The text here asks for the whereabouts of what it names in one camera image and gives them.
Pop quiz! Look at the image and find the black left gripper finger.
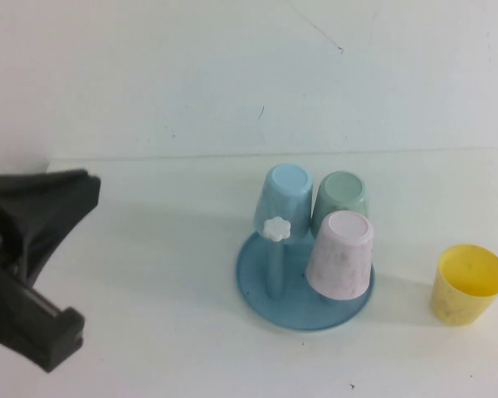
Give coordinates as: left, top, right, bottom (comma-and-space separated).
0, 167, 101, 288
32, 307, 86, 373

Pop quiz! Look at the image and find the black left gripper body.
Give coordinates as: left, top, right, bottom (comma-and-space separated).
0, 200, 66, 362

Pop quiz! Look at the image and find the yellow plastic cup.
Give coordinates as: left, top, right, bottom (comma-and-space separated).
429, 244, 498, 328

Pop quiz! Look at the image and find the blue cup stand with pegs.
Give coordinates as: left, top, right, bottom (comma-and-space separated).
235, 215, 377, 332

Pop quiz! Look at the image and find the light blue plastic cup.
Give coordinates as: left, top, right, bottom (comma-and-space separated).
252, 163, 315, 244

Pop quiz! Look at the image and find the green plastic cup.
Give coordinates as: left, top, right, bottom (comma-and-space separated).
310, 170, 370, 235

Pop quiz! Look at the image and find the pink marbled plastic cup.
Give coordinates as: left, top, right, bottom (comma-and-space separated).
305, 210, 375, 302

